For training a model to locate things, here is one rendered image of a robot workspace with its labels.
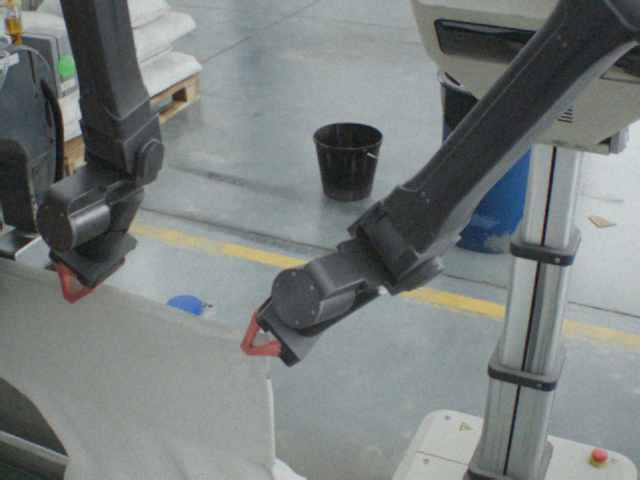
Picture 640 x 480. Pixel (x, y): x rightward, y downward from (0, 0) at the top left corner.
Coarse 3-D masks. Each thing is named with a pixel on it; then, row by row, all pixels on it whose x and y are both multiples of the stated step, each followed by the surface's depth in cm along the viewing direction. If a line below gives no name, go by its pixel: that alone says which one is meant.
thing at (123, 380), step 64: (0, 320) 115; (64, 320) 108; (128, 320) 102; (192, 320) 98; (64, 384) 115; (128, 384) 108; (192, 384) 103; (256, 384) 98; (64, 448) 114; (128, 448) 111; (192, 448) 108; (256, 448) 103
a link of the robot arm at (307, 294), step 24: (360, 216) 82; (360, 240) 82; (312, 264) 76; (336, 264) 78; (360, 264) 80; (384, 264) 82; (432, 264) 79; (288, 288) 78; (312, 288) 76; (336, 288) 76; (408, 288) 80; (288, 312) 79; (312, 312) 77; (336, 312) 80
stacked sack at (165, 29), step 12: (168, 12) 450; (156, 24) 430; (168, 24) 432; (180, 24) 439; (192, 24) 451; (144, 36) 414; (156, 36) 419; (168, 36) 430; (180, 36) 443; (144, 48) 411; (156, 48) 422
